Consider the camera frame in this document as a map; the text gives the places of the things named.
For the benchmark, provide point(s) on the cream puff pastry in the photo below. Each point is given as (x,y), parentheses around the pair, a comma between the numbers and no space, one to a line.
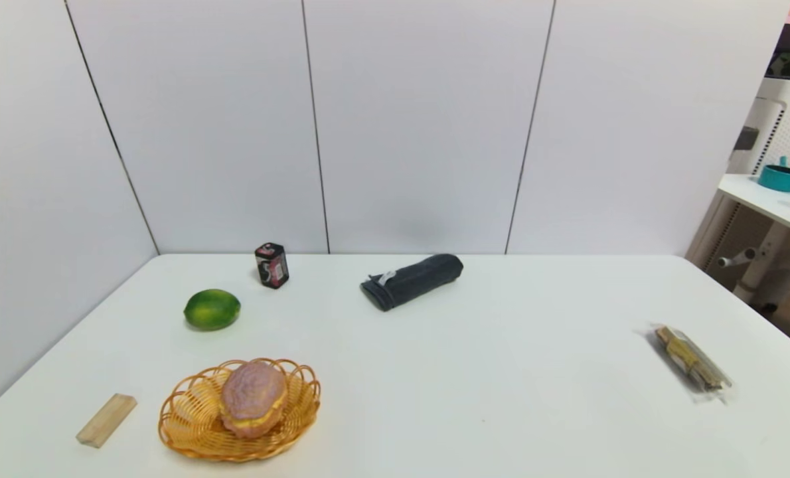
(254,398)

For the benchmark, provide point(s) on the yellow woven basket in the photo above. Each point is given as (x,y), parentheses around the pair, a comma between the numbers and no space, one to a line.
(189,425)

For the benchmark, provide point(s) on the dark grey rolled towel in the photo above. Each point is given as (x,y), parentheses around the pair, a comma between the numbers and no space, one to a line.
(415,280)

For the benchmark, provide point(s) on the black printed can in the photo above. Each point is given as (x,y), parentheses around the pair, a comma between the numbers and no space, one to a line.
(272,267)

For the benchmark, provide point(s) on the green lime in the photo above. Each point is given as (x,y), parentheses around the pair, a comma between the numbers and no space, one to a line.
(212,310)

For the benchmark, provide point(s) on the wrapped snack bar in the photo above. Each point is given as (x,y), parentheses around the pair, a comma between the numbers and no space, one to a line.
(690,362)

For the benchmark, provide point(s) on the wooden block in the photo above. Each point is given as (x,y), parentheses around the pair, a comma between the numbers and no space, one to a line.
(106,420)

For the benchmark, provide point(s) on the white side desk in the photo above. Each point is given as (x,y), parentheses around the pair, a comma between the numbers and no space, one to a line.
(777,255)

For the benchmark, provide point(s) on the teal bowl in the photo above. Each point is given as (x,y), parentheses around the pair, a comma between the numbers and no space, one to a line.
(780,178)

